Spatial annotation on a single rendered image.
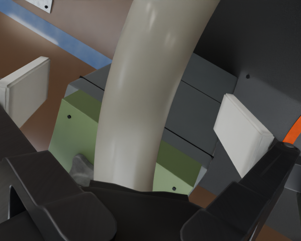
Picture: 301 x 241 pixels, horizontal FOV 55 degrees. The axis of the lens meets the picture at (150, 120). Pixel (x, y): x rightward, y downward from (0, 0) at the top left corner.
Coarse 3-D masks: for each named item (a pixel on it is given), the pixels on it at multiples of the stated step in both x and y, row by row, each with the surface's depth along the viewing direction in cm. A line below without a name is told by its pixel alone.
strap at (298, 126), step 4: (300, 116) 130; (300, 120) 131; (296, 124) 132; (300, 124) 131; (292, 128) 133; (296, 128) 133; (300, 128) 132; (288, 132) 135; (292, 132) 134; (296, 132) 133; (300, 132) 133; (288, 136) 135; (292, 136) 135; (296, 136) 134; (284, 140) 137; (288, 140) 136; (292, 140) 135
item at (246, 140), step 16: (224, 96) 21; (224, 112) 20; (240, 112) 18; (224, 128) 20; (240, 128) 17; (256, 128) 15; (224, 144) 19; (240, 144) 17; (256, 144) 15; (240, 160) 16; (256, 160) 15
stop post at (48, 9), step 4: (28, 0) 156; (32, 0) 156; (36, 0) 155; (40, 0) 154; (44, 0) 153; (48, 0) 152; (52, 0) 152; (36, 4) 156; (40, 4) 155; (44, 4) 154; (48, 4) 153; (52, 4) 153; (44, 8) 155; (48, 8) 154; (48, 12) 155
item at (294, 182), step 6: (276, 138) 17; (300, 156) 15; (300, 162) 14; (294, 168) 14; (300, 168) 14; (294, 174) 14; (300, 174) 14; (288, 180) 14; (294, 180) 14; (300, 180) 14; (288, 186) 14; (294, 186) 14; (300, 186) 14; (300, 192) 14
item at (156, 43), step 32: (160, 0) 10; (192, 0) 10; (128, 32) 11; (160, 32) 10; (192, 32) 11; (128, 64) 11; (160, 64) 11; (128, 96) 11; (160, 96) 11; (128, 128) 12; (160, 128) 12; (96, 160) 13; (128, 160) 12
